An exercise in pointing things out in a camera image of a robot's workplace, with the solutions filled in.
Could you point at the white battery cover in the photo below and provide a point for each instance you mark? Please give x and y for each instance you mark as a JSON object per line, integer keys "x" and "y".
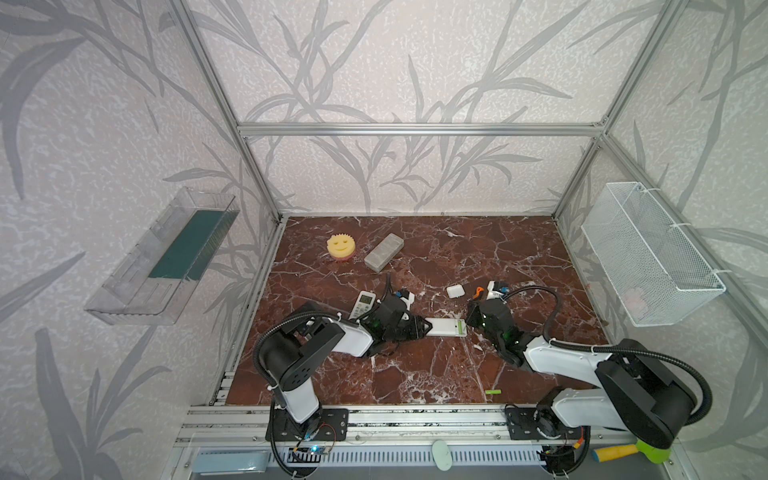
{"x": 455, "y": 291}

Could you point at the clear plastic wall shelf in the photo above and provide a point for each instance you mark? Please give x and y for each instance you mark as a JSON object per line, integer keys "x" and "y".
{"x": 155, "y": 281}

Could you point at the green yellow toy hammer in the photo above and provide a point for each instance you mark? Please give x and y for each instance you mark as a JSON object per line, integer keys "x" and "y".
{"x": 654, "y": 455}

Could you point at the pale green oval knob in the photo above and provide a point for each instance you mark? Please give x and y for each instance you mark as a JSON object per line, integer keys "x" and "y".
{"x": 441, "y": 455}

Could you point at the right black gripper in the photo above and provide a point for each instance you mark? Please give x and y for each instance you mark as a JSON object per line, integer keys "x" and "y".
{"x": 480, "y": 316}

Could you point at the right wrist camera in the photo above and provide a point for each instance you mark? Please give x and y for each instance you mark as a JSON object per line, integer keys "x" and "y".
{"x": 497, "y": 290}

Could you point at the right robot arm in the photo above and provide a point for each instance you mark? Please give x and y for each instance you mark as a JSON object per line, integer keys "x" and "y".
{"x": 629, "y": 387}

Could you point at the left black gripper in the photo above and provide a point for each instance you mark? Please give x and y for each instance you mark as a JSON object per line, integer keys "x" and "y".
{"x": 411, "y": 325}

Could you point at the white wire mesh basket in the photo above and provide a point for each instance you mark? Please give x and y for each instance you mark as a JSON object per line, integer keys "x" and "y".
{"x": 658, "y": 274}

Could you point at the grey stone block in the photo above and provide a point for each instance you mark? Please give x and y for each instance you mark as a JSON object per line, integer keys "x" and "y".
{"x": 380, "y": 256}

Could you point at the white remote with display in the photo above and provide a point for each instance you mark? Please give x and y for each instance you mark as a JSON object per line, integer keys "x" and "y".
{"x": 363, "y": 304}

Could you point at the white remote with batteries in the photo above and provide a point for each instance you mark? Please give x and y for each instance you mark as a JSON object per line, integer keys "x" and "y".
{"x": 447, "y": 327}

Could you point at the yellow smiley sponge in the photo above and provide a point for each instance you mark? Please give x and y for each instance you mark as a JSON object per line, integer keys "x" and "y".
{"x": 341, "y": 246}

